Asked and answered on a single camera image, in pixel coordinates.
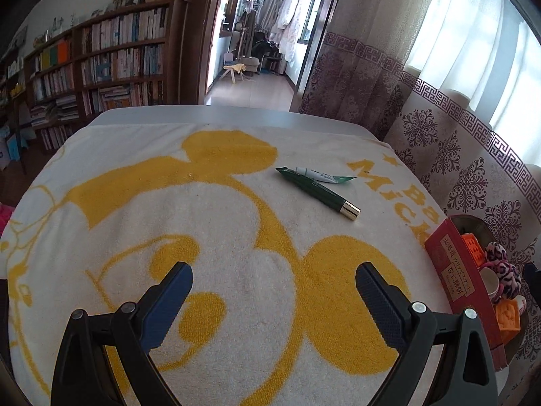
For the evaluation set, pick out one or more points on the wooden door frame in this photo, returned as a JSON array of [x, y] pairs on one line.
[[201, 33]]

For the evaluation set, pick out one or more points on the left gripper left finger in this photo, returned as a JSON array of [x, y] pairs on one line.
[[83, 374]]

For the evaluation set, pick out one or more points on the orange embossed soft cube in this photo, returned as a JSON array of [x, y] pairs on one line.
[[508, 319]]

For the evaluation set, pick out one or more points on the purple patterned curtain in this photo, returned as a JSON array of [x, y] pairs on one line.
[[454, 87]]

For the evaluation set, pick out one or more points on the wooden bookshelf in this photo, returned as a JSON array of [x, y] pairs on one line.
[[127, 57]]

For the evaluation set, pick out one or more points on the small wooden stool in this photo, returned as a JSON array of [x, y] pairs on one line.
[[234, 70]]

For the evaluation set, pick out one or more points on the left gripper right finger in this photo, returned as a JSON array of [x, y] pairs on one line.
[[465, 374]]

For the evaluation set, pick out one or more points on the small green white tube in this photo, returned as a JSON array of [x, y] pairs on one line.
[[323, 177]]

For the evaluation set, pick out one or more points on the white yellow cartoon towel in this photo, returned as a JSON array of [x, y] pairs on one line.
[[274, 316]]

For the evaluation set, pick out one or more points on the red-orange studded soft cube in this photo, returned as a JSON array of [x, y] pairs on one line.
[[476, 251]]

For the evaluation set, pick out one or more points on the pink black leopard scrunchie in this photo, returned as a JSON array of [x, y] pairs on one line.
[[508, 275]]

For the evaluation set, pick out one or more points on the dark green cosmetic tube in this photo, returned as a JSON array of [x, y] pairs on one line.
[[320, 192]]

